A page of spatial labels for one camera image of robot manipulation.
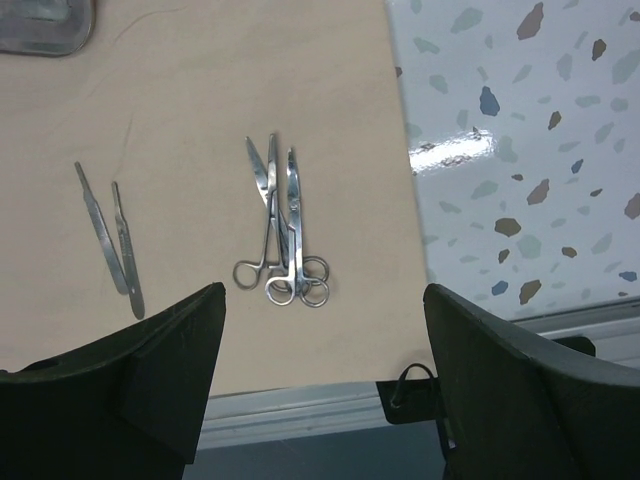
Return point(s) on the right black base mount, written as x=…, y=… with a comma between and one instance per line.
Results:
x=406, y=401

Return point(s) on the steel surgical scissors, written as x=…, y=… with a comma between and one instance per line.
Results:
x=271, y=203

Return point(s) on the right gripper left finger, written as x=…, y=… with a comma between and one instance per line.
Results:
x=127, y=406

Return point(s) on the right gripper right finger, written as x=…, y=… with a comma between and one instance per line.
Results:
x=521, y=406

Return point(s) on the steel instrument tray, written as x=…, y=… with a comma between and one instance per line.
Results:
x=46, y=28

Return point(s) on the aluminium front rail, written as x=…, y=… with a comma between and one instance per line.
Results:
x=284, y=414

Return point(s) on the steel needle holder clamp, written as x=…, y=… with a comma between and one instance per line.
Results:
x=263, y=263

